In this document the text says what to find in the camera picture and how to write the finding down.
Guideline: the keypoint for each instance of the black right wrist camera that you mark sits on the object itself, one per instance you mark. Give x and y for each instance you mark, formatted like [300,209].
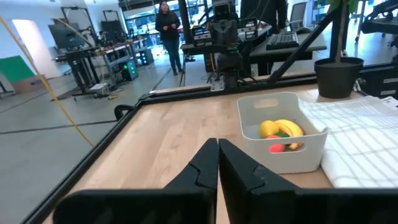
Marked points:
[222,9]

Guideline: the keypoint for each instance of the black computer keyboard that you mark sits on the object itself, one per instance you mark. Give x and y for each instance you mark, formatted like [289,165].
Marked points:
[282,40]

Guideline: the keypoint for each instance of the white checked cloth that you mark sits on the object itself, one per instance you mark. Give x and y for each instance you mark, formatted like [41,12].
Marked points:
[357,146]

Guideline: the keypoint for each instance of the green board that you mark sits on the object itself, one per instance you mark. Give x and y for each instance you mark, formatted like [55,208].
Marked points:
[15,68]

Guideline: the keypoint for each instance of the grey office chair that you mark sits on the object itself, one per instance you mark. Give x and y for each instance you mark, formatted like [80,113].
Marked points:
[298,14]

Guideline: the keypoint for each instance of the orange toy carrot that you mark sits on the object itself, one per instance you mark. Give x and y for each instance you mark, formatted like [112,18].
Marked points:
[276,147]

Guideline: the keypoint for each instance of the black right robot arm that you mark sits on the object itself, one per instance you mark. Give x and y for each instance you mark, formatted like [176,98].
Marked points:
[230,62]

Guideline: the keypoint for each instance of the white plastic storage bin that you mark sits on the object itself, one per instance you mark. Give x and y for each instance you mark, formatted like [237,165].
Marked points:
[286,161]

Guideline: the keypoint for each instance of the green plant in black pot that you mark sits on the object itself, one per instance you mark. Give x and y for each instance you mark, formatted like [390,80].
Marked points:
[338,77]

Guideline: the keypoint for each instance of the black diagonal strut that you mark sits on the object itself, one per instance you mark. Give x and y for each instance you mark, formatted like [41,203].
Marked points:
[298,49]

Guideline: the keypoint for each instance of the yellow toy lemon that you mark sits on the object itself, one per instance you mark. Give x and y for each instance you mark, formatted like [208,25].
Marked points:
[268,128]

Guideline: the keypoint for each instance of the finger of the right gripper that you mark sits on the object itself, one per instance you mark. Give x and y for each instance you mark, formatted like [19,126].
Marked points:
[218,34]
[231,34]

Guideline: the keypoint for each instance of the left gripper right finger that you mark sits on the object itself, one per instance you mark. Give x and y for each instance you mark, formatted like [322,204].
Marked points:
[280,208]

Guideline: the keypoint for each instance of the brown cardboard box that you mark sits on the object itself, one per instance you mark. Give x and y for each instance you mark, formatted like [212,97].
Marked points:
[29,84]

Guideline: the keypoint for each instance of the black metal table frame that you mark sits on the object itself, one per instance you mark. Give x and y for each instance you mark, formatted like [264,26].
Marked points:
[87,161]

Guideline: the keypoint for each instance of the black computer green lights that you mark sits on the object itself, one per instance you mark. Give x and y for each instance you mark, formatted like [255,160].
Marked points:
[129,70]

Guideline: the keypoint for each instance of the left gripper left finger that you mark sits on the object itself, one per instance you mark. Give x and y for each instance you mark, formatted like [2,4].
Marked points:
[140,208]

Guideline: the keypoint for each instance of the black equipment case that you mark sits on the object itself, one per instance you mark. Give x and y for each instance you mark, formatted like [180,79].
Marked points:
[379,81]

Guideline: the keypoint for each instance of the person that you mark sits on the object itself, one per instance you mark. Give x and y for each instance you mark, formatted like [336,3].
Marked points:
[169,31]
[264,12]

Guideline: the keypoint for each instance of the yellow toy banana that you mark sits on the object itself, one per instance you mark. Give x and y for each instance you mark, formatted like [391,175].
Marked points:
[290,126]

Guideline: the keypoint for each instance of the black computer monitor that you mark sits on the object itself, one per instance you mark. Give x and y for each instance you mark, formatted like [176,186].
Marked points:
[63,35]

